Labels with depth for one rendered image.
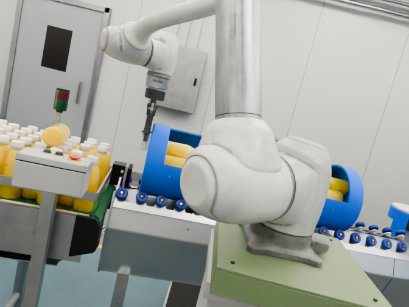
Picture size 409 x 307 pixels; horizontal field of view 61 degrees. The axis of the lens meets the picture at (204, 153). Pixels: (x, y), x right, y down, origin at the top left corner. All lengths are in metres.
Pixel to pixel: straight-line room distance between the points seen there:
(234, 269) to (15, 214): 0.80
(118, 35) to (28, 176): 0.52
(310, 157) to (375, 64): 4.41
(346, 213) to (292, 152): 0.74
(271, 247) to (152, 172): 0.58
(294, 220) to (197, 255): 0.67
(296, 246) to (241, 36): 0.48
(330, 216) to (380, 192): 3.88
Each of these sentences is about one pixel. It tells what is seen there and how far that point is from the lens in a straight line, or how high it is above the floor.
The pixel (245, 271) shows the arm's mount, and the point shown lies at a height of 1.06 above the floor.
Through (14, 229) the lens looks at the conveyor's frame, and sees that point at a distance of 1.32.
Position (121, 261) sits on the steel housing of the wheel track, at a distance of 1.45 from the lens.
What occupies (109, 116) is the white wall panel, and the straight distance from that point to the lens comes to 5.01.
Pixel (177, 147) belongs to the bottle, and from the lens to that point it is 1.35.
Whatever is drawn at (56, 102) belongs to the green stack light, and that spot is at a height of 1.19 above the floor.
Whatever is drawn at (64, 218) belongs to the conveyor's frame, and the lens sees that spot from 1.26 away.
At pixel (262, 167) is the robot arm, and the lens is 0.67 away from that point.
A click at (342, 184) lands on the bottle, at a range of 1.59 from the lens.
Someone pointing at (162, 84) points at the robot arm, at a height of 1.39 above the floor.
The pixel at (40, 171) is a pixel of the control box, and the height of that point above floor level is 1.06.
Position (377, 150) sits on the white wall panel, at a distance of 5.22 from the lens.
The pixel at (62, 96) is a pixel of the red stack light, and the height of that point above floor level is 1.23.
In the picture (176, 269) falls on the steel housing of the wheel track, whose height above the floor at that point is 0.69.
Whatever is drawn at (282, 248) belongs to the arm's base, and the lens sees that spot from 0.85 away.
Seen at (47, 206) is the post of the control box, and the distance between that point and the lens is 1.17.
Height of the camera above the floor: 1.37
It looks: 9 degrees down
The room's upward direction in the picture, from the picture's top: 14 degrees clockwise
